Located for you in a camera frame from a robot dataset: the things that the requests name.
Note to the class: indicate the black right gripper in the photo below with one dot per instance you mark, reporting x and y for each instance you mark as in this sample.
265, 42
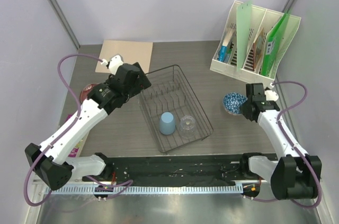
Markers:
244, 112

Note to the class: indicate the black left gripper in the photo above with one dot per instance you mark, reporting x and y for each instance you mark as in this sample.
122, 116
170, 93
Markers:
144, 83

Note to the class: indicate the blue patterned bowl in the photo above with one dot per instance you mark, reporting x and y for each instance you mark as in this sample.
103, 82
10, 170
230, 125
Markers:
233, 101

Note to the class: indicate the clear glass cup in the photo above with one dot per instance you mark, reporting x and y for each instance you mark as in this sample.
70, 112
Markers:
187, 126

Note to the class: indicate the red floral plate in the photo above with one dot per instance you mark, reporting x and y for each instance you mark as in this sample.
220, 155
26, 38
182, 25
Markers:
85, 91

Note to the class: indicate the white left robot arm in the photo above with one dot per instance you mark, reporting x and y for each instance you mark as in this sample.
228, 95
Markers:
54, 166

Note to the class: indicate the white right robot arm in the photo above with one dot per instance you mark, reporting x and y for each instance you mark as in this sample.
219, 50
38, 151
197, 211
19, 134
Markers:
296, 175

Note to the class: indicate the beige cutting board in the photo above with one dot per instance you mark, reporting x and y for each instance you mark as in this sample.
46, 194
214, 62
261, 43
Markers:
131, 52

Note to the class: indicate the light blue plastic cup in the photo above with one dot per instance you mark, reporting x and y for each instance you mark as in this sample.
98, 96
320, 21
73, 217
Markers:
167, 123

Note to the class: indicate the blue book in organizer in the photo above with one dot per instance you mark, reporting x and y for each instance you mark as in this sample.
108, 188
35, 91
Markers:
225, 49

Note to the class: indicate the brown picture book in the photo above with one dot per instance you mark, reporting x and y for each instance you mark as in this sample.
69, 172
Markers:
258, 46

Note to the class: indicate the white file organizer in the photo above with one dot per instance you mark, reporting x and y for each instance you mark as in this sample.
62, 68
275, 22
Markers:
260, 17

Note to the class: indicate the dark green folder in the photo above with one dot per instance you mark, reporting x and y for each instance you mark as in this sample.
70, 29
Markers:
273, 40

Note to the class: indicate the light green folder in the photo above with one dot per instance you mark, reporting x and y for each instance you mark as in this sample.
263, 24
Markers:
243, 22

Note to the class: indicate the purple treehouse book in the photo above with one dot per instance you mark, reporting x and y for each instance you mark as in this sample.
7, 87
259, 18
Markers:
75, 151

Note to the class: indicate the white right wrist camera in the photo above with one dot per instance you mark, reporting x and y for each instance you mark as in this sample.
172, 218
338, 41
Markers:
270, 94

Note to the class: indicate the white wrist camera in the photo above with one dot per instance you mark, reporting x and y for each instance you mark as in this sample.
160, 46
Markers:
270, 94
113, 64

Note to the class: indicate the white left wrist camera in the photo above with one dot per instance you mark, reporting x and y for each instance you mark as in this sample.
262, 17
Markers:
113, 64

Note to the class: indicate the black wire dish rack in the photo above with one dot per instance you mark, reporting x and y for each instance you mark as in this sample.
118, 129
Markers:
171, 91

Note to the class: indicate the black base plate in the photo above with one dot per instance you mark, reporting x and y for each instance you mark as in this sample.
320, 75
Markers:
189, 170

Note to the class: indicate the white slotted cable duct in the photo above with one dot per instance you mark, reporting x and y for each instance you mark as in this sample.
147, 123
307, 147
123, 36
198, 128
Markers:
83, 189

